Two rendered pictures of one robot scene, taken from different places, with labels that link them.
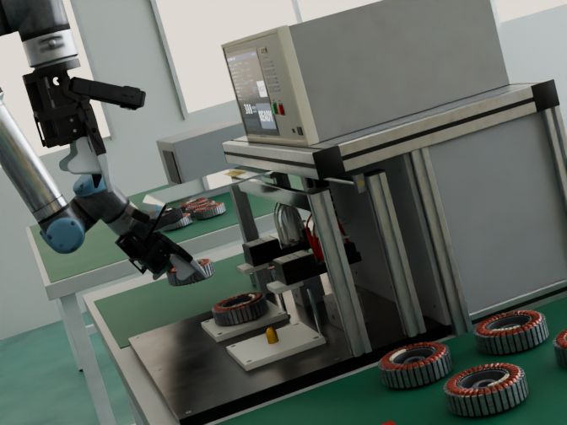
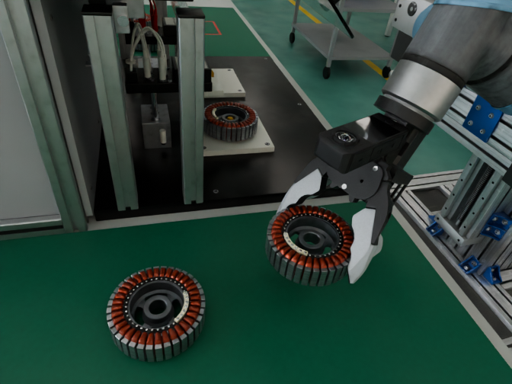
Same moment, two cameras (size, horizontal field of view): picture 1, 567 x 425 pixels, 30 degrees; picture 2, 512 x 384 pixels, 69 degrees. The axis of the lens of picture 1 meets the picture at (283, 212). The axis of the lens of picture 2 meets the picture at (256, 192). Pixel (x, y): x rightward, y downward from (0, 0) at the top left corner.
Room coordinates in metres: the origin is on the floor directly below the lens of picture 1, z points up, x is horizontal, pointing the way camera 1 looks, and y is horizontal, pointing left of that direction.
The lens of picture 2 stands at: (2.76, 0.14, 1.17)
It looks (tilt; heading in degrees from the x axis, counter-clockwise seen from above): 39 degrees down; 174
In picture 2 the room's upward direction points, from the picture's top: 7 degrees clockwise
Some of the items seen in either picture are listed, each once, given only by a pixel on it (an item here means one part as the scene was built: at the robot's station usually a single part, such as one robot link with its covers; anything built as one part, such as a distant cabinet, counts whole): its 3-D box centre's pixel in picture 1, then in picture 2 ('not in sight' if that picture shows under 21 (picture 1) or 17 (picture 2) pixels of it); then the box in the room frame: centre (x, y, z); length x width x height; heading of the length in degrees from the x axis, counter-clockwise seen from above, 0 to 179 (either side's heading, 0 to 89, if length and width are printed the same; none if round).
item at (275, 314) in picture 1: (243, 320); (229, 131); (2.09, 0.14, 0.78); 0.15 x 0.15 x 0.01; 14
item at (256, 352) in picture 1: (274, 345); (209, 82); (1.85, 0.08, 0.78); 0.15 x 0.15 x 0.01; 14
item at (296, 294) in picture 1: (306, 287); (156, 125); (2.12, 0.00, 0.80); 0.07 x 0.05 x 0.06; 14
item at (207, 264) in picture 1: (191, 271); (310, 242); (2.44, 0.25, 0.83); 0.11 x 0.11 x 0.04
